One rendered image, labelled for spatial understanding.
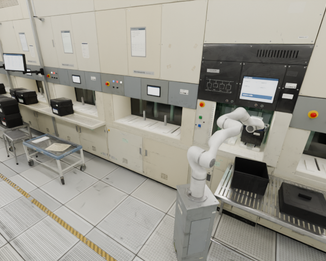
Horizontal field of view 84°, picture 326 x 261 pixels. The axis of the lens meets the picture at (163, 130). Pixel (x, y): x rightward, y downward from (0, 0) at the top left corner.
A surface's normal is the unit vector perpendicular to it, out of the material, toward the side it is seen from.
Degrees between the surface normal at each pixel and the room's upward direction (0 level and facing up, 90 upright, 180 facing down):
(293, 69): 90
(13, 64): 82
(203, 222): 90
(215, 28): 91
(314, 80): 90
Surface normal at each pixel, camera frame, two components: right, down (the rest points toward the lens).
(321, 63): -0.51, 0.32
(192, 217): 0.24, 0.39
